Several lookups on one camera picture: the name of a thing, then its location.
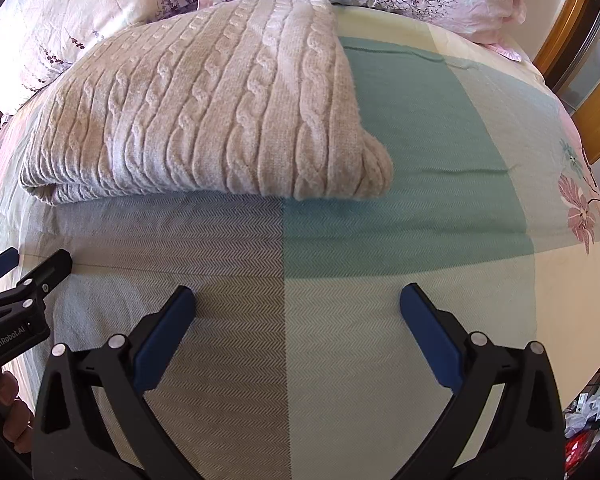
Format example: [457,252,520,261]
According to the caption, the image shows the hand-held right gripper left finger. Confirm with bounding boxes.
[33,285,197,480]

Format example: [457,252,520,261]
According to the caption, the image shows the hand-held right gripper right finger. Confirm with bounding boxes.
[399,283,567,480]

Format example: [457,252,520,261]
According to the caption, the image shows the person's left hand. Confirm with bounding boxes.
[0,371,37,455]

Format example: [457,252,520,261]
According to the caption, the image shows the checked green beige blanket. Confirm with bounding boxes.
[10,6,600,480]

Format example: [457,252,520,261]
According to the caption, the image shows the pink floral pillow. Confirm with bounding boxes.
[0,0,231,116]

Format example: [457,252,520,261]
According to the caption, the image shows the beige cable-knit sweater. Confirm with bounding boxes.
[20,0,395,206]

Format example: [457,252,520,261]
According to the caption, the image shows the pile of plastic bags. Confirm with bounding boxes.
[563,360,600,461]

